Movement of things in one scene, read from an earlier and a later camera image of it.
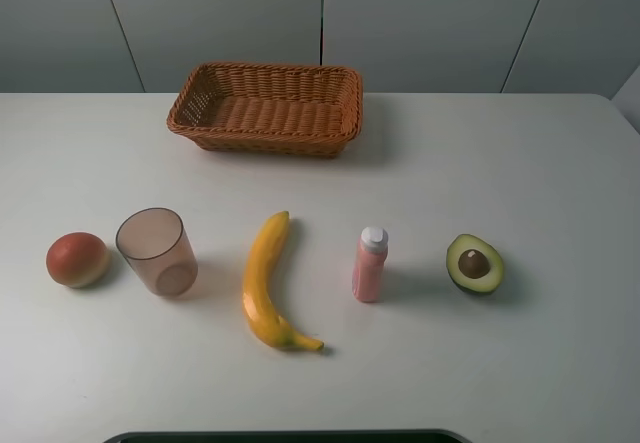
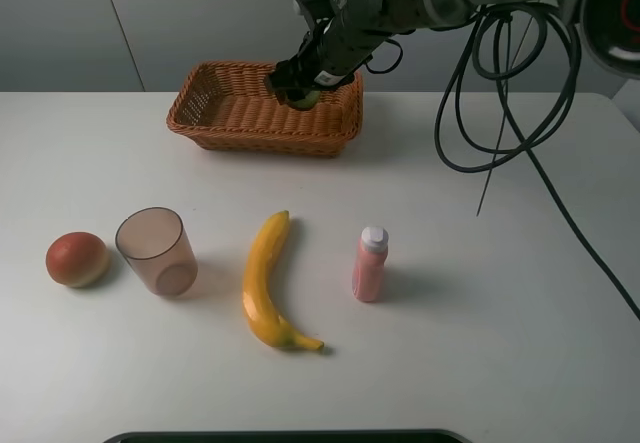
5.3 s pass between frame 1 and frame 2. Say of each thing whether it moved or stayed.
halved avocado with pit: moved
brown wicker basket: stayed
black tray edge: stayed
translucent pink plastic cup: stayed
